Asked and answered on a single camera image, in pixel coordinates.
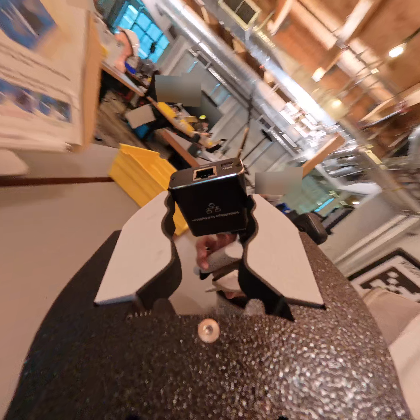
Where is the silver ventilation duct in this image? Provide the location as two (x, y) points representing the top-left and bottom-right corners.
(158, 0), (368, 142)

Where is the person's right hand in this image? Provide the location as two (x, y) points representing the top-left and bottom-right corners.
(195, 232), (245, 300)

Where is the black framed marker sign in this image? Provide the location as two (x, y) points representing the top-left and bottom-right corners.
(347, 248), (420, 303)

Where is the instruction sheet board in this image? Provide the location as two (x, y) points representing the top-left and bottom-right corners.
(0, 0), (106, 153)

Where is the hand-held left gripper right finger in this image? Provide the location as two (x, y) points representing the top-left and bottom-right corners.
(238, 195), (325, 309)

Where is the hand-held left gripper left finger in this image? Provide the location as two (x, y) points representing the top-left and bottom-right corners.
(95, 191), (182, 306)

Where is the yellow plastic bin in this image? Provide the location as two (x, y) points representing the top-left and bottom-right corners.
(108, 144), (191, 237)

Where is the black ethernet splitter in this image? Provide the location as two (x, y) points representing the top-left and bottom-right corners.
(168, 158), (253, 238)

